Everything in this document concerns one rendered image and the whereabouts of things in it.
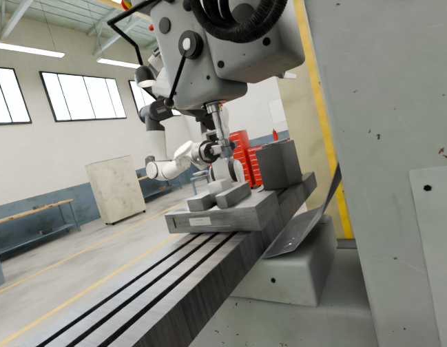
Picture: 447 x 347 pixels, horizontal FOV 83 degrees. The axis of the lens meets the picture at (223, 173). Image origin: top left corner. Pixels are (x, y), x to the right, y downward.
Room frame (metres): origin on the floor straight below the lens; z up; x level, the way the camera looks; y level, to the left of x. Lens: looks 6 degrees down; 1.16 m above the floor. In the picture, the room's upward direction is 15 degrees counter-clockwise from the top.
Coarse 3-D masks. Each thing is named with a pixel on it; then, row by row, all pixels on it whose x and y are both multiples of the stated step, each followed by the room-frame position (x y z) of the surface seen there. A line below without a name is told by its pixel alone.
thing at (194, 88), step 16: (176, 0) 0.75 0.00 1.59; (160, 16) 0.78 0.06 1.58; (176, 16) 0.75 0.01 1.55; (192, 16) 0.73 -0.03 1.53; (160, 32) 0.79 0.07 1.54; (176, 32) 0.76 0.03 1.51; (160, 48) 0.80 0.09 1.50; (176, 48) 0.77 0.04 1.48; (208, 48) 0.72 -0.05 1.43; (176, 64) 0.78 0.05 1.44; (192, 64) 0.75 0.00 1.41; (208, 64) 0.72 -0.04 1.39; (192, 80) 0.76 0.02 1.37; (208, 80) 0.73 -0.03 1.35; (224, 80) 0.73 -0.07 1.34; (176, 96) 0.80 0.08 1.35; (192, 96) 0.77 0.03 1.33; (208, 96) 0.75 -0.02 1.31; (224, 96) 0.79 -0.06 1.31; (240, 96) 0.86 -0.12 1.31
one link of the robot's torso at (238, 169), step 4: (236, 160) 1.51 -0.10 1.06; (236, 164) 1.50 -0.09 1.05; (240, 164) 1.54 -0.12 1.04; (236, 168) 1.48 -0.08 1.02; (240, 168) 1.52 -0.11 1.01; (236, 172) 1.48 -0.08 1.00; (240, 172) 1.50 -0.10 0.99; (236, 176) 1.48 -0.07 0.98; (240, 176) 1.49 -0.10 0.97; (244, 176) 1.54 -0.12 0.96; (212, 180) 1.55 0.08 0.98; (240, 180) 1.49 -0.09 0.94; (244, 180) 1.52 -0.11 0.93; (232, 184) 1.52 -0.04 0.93; (236, 184) 1.49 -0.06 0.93
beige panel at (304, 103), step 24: (312, 48) 2.25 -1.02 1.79; (312, 72) 2.27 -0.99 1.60; (288, 96) 2.41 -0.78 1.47; (312, 96) 2.30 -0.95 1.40; (288, 120) 2.44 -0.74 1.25; (312, 120) 2.32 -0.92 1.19; (312, 144) 2.35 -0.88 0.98; (312, 168) 2.38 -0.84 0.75; (336, 192) 2.28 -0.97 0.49; (336, 216) 2.31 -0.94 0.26
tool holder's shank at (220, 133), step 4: (216, 112) 0.84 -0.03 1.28; (216, 116) 0.84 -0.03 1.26; (216, 120) 0.84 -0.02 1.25; (220, 120) 0.84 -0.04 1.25; (216, 124) 0.84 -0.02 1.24; (220, 124) 0.84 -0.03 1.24; (216, 128) 0.84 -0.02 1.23; (220, 128) 0.84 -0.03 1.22; (216, 132) 0.84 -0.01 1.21; (220, 132) 0.83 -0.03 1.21; (224, 132) 0.84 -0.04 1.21; (220, 136) 0.83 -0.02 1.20; (224, 136) 0.84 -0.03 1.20
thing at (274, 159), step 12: (276, 144) 1.10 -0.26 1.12; (288, 144) 1.15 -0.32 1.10; (264, 156) 1.10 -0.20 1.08; (276, 156) 1.07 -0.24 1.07; (288, 156) 1.12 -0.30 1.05; (264, 168) 1.10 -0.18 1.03; (276, 168) 1.08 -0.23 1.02; (288, 168) 1.09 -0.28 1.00; (264, 180) 1.11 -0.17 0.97; (276, 180) 1.08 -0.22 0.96; (288, 180) 1.06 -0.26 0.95
